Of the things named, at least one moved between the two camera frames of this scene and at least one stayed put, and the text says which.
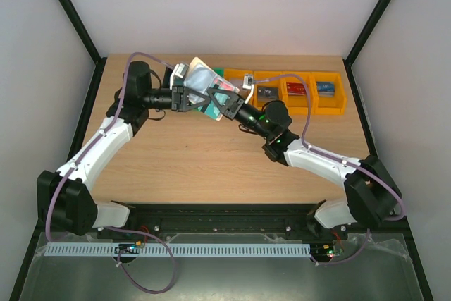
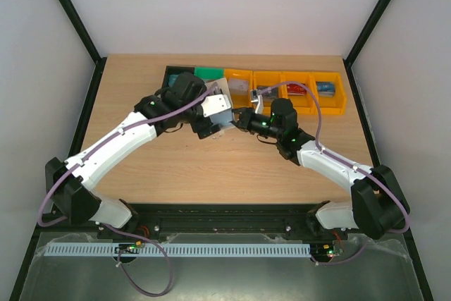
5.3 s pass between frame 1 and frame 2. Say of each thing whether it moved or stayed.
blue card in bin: stayed
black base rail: stayed
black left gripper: moved
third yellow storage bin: stayed
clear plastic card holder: moved
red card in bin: stayed
